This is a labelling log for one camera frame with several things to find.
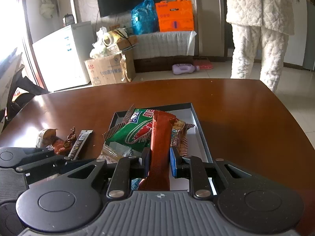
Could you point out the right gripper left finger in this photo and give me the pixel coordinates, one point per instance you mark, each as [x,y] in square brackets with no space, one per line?
[124,171]

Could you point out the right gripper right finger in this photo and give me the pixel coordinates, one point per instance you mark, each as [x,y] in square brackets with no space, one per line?
[192,169]

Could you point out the red-brown long snack packet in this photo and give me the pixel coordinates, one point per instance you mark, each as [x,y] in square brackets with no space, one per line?
[158,175]

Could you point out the black striped snack bar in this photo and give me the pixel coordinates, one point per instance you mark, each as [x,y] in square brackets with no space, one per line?
[82,138]

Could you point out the brown toffee candy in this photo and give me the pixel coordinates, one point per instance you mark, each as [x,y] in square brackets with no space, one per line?
[70,139]

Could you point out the green shrimp cracker bag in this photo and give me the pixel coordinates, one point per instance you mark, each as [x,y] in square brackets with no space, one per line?
[134,131]

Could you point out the orange square snack packet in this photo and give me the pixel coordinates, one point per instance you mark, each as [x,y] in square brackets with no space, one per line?
[59,147]

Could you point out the brown bread snack packet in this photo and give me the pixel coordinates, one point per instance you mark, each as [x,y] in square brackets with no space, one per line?
[46,137]

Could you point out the electric scooter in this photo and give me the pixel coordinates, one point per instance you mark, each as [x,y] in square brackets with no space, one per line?
[16,90]

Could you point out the purple detergent bottle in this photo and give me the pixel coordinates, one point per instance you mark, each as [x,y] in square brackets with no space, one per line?
[184,68]

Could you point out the brown cardboard box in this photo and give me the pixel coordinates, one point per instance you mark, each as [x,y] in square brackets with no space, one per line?
[112,69]

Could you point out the red floor mat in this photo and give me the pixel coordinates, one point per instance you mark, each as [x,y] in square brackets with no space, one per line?
[203,64]

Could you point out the white chest freezer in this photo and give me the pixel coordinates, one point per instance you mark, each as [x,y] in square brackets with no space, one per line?
[61,55]

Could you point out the white cloth covered cabinet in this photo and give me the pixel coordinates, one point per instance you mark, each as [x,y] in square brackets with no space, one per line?
[159,51]

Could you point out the white plastic bag pile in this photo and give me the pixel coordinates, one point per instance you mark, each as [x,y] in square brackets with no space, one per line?
[100,46]

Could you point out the small cardboard box stack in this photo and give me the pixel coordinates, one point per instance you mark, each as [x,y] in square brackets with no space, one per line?
[118,40]

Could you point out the blue plastic bag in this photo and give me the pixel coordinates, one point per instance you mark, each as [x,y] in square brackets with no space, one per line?
[144,18]

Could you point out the orange gift box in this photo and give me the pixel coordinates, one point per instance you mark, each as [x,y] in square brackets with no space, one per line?
[175,15]

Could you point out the kettle on freezer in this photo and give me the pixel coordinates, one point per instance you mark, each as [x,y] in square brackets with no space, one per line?
[68,19]

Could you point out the person in white pajamas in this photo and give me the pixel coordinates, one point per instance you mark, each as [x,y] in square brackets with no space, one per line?
[260,24]

